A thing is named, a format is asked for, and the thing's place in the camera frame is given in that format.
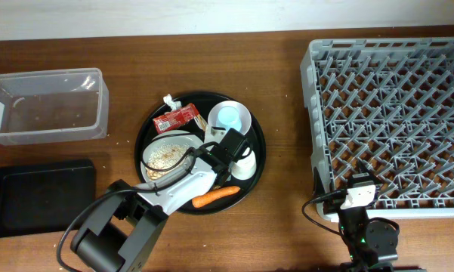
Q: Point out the pale grey plate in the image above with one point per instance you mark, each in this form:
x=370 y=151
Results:
x=170 y=137

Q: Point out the black rectangular tray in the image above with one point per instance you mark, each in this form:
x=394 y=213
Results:
x=44 y=198

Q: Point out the white plastic fork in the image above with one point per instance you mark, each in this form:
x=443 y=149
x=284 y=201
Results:
x=197 y=121

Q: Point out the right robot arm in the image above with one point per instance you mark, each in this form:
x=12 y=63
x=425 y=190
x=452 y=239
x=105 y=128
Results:
x=371 y=242

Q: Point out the clear plastic bin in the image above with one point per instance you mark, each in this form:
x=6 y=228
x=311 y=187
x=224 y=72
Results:
x=53 y=106

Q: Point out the wooden chopstick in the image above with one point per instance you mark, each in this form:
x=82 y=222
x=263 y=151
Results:
x=203 y=123

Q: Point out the white tissue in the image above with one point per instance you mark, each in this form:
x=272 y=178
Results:
x=174 y=105

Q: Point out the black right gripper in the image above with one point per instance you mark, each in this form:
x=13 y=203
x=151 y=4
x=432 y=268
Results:
x=332 y=204

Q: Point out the light blue cup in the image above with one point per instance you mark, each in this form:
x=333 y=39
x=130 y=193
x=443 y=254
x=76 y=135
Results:
x=228 y=117

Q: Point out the orange carrot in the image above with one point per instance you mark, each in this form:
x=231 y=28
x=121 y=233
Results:
x=203 y=200

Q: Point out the white cup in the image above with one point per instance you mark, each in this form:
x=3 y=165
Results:
x=245 y=168

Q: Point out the round black tray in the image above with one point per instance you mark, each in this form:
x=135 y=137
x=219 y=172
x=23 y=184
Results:
x=204 y=102

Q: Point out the rice leftovers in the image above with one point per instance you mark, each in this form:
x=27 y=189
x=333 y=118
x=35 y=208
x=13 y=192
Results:
x=162 y=158

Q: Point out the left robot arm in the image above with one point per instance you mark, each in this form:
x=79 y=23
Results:
x=119 y=230

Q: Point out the white bowl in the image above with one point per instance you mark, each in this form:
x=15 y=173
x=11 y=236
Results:
x=244 y=113

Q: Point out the grey dishwasher rack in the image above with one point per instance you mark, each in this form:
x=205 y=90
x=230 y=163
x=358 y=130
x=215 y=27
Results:
x=390 y=104

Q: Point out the red snack wrapper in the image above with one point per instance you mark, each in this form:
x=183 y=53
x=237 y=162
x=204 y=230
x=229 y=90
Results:
x=175 y=119

